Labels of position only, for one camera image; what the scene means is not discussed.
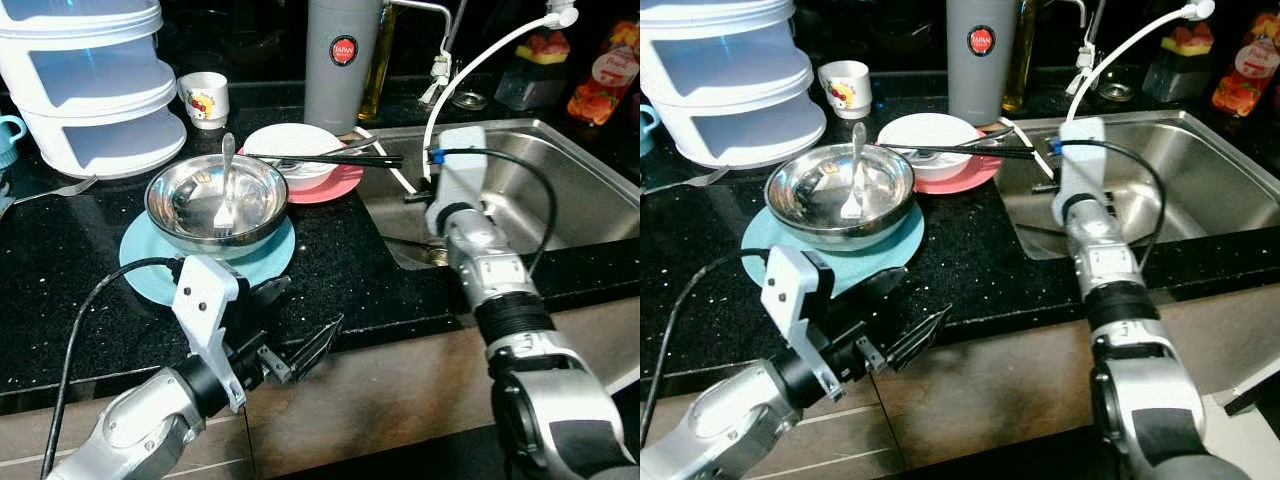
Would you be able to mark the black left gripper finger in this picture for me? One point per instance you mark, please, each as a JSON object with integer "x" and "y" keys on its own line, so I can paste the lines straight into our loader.
{"x": 888, "y": 283}
{"x": 276, "y": 290}
{"x": 318, "y": 348}
{"x": 922, "y": 340}

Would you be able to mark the stainless steel bowl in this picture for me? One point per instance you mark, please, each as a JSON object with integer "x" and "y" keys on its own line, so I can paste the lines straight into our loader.
{"x": 800, "y": 205}
{"x": 180, "y": 215}

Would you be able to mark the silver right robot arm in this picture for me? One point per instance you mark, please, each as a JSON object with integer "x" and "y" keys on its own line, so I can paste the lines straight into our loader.
{"x": 1105, "y": 260}
{"x": 500, "y": 280}

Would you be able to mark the pink plate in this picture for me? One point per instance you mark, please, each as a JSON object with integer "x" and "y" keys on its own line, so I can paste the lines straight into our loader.
{"x": 335, "y": 188}
{"x": 970, "y": 178}

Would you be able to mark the grey cabinet door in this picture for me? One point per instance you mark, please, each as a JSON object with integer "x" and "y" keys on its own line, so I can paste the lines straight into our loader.
{"x": 1000, "y": 390}
{"x": 400, "y": 400}

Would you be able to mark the round metal cap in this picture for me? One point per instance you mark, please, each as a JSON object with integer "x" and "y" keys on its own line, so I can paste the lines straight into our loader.
{"x": 470, "y": 100}
{"x": 1115, "y": 90}

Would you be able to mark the light blue plate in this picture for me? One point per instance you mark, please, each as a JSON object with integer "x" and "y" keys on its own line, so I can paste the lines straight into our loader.
{"x": 760, "y": 250}
{"x": 145, "y": 270}

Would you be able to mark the grey thermos flask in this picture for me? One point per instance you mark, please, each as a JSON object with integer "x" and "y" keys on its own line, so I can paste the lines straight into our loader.
{"x": 980, "y": 85}
{"x": 340, "y": 90}

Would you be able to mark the yellow oil bottle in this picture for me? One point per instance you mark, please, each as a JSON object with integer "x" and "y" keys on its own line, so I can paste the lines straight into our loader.
{"x": 385, "y": 70}
{"x": 1027, "y": 65}

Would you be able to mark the chrome faucet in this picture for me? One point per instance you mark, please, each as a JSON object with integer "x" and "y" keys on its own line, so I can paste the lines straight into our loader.
{"x": 440, "y": 68}
{"x": 1085, "y": 58}

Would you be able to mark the white bowl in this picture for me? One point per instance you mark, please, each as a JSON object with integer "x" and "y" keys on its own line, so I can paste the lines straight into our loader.
{"x": 925, "y": 130}
{"x": 290, "y": 140}

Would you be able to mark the black floor mat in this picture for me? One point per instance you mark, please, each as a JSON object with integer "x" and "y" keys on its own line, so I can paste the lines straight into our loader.
{"x": 420, "y": 472}
{"x": 1000, "y": 470}

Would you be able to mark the dark fruit print container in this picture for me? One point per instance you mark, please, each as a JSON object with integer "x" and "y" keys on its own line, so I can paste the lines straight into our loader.
{"x": 1180, "y": 75}
{"x": 530, "y": 85}

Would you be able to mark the stainless steel sink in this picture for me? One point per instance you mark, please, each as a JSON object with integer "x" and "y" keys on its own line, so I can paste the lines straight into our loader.
{"x": 580, "y": 190}
{"x": 1220, "y": 170}

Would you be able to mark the white printed mug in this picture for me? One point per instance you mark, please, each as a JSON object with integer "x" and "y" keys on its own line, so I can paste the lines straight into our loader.
{"x": 845, "y": 90}
{"x": 205, "y": 100}

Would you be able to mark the silver table fork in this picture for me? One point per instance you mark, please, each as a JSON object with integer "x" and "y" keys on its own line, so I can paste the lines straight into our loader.
{"x": 70, "y": 188}
{"x": 710, "y": 177}

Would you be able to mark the orange fruit print bottle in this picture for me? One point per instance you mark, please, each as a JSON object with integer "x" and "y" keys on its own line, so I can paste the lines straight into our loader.
{"x": 1245, "y": 85}
{"x": 600, "y": 90}

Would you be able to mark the light blue mug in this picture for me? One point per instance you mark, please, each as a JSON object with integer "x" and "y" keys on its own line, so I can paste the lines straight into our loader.
{"x": 8, "y": 140}
{"x": 645, "y": 125}

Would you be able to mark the white tiered food container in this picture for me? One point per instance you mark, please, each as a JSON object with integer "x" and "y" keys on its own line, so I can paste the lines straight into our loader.
{"x": 90, "y": 100}
{"x": 730, "y": 90}

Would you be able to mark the dark furniture base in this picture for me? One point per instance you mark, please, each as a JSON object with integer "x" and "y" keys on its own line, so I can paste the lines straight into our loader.
{"x": 1255, "y": 397}

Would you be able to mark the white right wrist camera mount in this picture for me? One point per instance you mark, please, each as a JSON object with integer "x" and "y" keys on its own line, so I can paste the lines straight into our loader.
{"x": 460, "y": 180}
{"x": 1082, "y": 170}

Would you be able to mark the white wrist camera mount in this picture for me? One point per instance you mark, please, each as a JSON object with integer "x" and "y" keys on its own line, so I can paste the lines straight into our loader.
{"x": 790, "y": 290}
{"x": 1082, "y": 170}
{"x": 205, "y": 300}
{"x": 460, "y": 180}

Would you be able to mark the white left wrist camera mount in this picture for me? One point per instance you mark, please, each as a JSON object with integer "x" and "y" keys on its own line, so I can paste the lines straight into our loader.
{"x": 790, "y": 290}
{"x": 205, "y": 300}

